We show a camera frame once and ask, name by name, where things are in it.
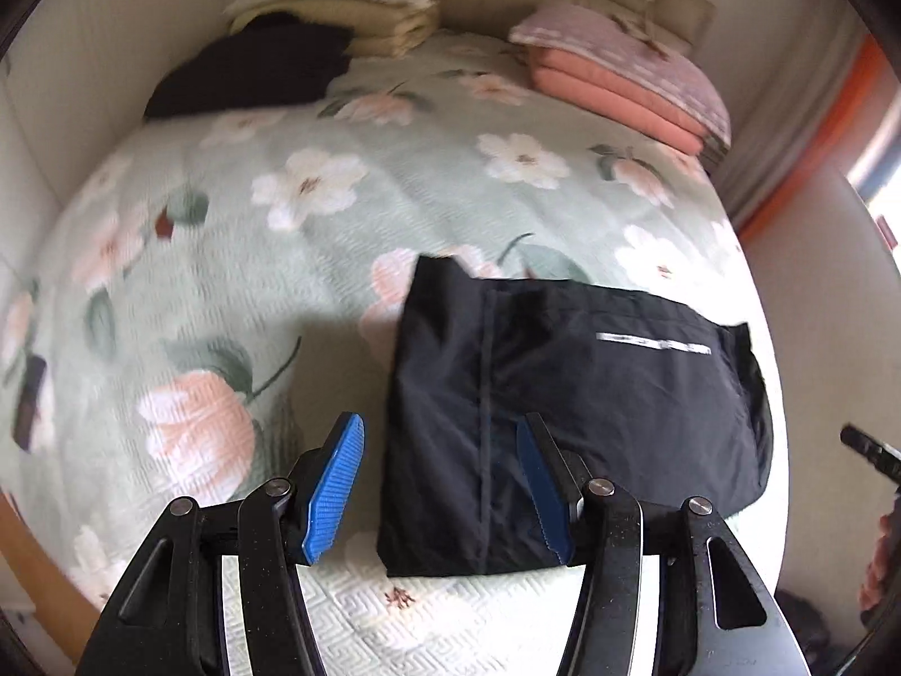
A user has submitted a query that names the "black hooded jacket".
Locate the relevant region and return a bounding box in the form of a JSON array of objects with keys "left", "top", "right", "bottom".
[{"left": 377, "top": 256, "right": 774, "bottom": 577}]

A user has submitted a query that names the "person's right hand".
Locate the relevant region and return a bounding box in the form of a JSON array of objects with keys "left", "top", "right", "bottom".
[{"left": 858, "top": 513, "right": 899, "bottom": 627}]

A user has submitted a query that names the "floral green bedspread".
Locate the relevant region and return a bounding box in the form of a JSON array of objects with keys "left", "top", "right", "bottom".
[{"left": 2, "top": 34, "right": 780, "bottom": 674}]

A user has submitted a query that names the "beige curtain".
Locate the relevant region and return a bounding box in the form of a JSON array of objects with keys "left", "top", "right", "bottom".
[{"left": 713, "top": 2, "right": 866, "bottom": 228}]

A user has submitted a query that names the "folded black garment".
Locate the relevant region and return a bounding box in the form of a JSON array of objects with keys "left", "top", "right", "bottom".
[{"left": 144, "top": 12, "right": 353, "bottom": 121}]

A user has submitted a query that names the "folded pink blanket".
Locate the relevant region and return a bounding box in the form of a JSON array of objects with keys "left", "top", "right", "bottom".
[{"left": 528, "top": 46, "right": 708, "bottom": 157}]

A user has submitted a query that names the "folded cream quilt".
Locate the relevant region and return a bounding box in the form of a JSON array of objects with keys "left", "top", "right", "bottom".
[{"left": 230, "top": 0, "right": 440, "bottom": 58}]

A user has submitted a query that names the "lilac floral pillow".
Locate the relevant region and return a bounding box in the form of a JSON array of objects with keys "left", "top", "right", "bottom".
[{"left": 509, "top": 3, "right": 731, "bottom": 150}]

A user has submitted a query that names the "black bag on floor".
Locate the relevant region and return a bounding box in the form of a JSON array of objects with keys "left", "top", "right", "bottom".
[{"left": 776, "top": 589, "right": 835, "bottom": 674}]

